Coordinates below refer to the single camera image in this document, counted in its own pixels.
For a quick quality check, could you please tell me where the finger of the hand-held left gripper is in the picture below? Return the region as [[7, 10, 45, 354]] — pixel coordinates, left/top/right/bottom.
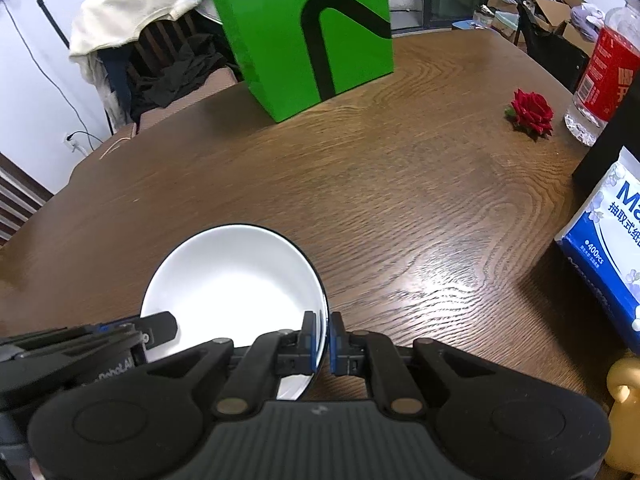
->
[[134, 311, 180, 362], [0, 322, 139, 357]]

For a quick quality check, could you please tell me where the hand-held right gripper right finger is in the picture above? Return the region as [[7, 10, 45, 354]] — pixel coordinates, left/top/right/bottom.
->
[[330, 310, 502, 418]]

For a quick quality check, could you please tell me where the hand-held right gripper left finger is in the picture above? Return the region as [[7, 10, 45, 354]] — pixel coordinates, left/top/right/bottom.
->
[[145, 310, 318, 418]]

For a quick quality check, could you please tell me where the white bowl with black rim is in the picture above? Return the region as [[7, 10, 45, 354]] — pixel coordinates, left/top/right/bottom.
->
[[140, 223, 330, 402]]

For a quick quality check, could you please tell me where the dark wooden chair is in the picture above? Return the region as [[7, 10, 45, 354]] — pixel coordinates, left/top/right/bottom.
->
[[125, 10, 241, 133], [0, 121, 140, 247]]

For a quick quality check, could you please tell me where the black cloth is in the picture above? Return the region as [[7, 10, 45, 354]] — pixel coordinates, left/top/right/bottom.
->
[[129, 32, 228, 111]]

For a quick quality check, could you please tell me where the blue tissue pack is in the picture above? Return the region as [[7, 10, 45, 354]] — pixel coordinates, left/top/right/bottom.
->
[[555, 146, 640, 348]]

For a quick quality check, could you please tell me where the yellow mug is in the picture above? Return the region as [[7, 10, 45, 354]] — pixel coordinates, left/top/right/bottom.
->
[[604, 357, 640, 472]]

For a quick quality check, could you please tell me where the red rose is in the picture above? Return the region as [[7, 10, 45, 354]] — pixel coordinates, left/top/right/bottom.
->
[[505, 88, 556, 141]]

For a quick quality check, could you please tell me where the green paper bag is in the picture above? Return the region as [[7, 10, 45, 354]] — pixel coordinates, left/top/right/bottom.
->
[[196, 0, 396, 123]]

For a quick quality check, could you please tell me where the chair with white cloth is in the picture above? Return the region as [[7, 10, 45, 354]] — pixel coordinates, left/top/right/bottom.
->
[[68, 0, 211, 128]]

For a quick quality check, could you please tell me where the black tripod stand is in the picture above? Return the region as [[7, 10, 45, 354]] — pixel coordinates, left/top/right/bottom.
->
[[25, 0, 71, 46]]

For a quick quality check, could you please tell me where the black tote bag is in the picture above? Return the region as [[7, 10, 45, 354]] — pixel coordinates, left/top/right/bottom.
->
[[517, 2, 591, 93]]

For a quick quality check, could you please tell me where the water bottle red label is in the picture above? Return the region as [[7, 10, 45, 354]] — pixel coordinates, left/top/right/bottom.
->
[[564, 0, 640, 147]]

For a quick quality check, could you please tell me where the cardboard box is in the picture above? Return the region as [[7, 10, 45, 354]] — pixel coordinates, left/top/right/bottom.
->
[[492, 0, 601, 56]]

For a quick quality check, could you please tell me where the white cable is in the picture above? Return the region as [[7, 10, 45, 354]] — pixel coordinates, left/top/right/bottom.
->
[[97, 135, 132, 161]]

